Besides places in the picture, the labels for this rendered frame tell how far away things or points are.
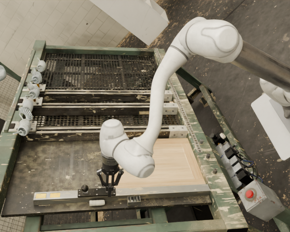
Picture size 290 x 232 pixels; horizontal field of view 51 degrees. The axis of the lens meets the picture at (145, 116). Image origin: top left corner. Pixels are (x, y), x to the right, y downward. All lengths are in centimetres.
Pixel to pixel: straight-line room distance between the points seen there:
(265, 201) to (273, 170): 119
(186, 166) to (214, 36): 100
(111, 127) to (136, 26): 462
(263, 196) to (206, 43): 78
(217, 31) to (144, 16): 460
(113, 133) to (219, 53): 51
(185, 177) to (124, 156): 73
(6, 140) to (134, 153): 100
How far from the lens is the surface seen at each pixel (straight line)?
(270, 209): 164
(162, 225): 158
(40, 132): 204
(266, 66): 135
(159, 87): 128
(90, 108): 224
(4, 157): 187
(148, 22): 575
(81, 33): 740
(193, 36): 122
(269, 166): 278
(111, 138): 125
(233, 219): 170
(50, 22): 739
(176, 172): 187
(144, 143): 119
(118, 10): 565
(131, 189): 171
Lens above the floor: 218
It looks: 28 degrees down
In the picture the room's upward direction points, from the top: 58 degrees counter-clockwise
